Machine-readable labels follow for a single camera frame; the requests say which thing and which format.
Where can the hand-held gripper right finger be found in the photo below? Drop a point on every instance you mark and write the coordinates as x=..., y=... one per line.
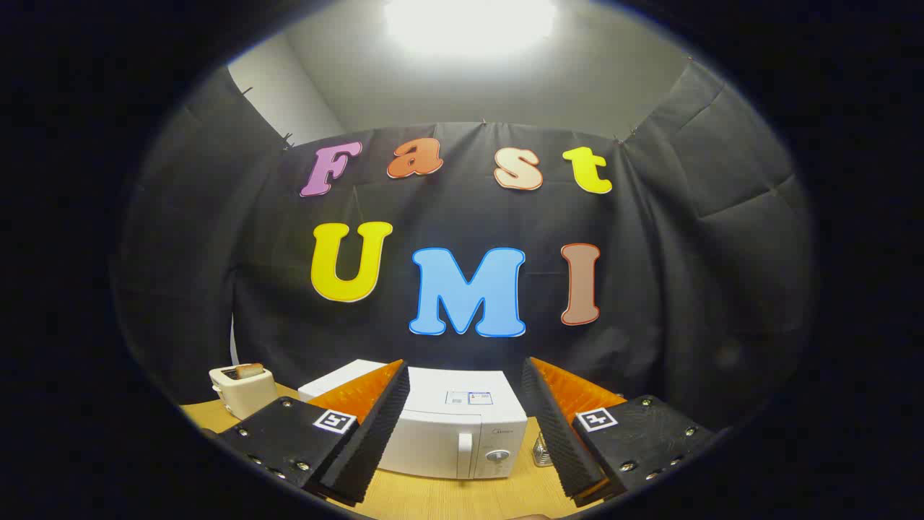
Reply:
x=552, y=433

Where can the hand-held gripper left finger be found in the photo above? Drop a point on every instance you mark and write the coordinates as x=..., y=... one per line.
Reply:
x=375, y=433

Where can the white microwave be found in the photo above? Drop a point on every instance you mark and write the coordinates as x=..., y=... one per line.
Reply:
x=447, y=426

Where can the white toaster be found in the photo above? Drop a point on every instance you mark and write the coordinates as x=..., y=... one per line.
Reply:
x=242, y=396

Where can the toast slice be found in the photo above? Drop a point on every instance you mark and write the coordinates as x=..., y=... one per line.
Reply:
x=250, y=370

